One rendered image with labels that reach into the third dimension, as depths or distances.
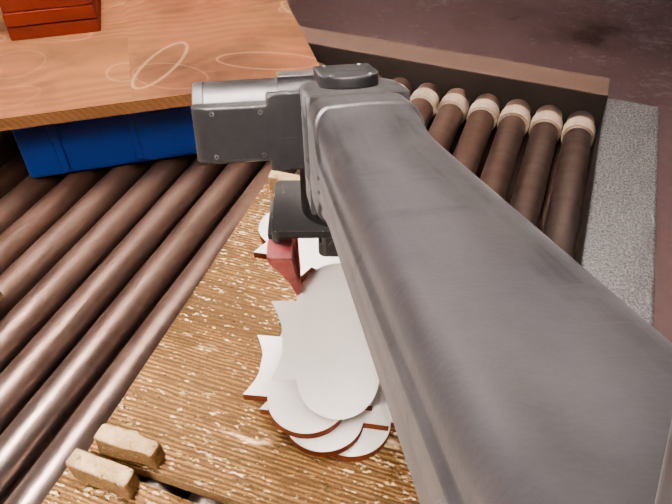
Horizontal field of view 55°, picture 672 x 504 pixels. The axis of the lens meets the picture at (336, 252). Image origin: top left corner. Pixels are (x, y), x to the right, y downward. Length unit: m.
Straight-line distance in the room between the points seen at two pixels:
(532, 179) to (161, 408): 0.57
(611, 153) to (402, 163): 0.80
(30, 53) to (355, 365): 0.67
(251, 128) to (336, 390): 0.25
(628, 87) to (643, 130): 2.15
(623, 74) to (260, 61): 2.59
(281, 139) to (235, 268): 0.35
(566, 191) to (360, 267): 0.75
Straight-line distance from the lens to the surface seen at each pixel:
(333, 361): 0.57
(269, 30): 1.01
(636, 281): 0.83
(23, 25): 1.07
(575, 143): 1.03
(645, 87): 3.28
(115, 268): 0.81
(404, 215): 0.19
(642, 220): 0.92
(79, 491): 0.62
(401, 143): 0.28
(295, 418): 0.58
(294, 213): 0.50
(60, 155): 0.95
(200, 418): 0.63
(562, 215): 0.88
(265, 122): 0.42
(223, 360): 0.66
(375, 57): 1.14
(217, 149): 0.43
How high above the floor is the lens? 1.46
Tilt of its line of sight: 44 degrees down
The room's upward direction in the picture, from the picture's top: straight up
